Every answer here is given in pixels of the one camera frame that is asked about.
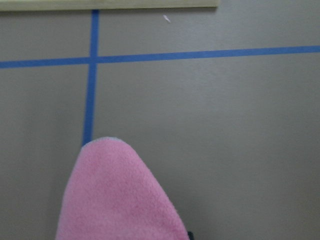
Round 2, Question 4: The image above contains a red wiping cloth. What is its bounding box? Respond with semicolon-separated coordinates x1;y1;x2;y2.
55;137;189;240

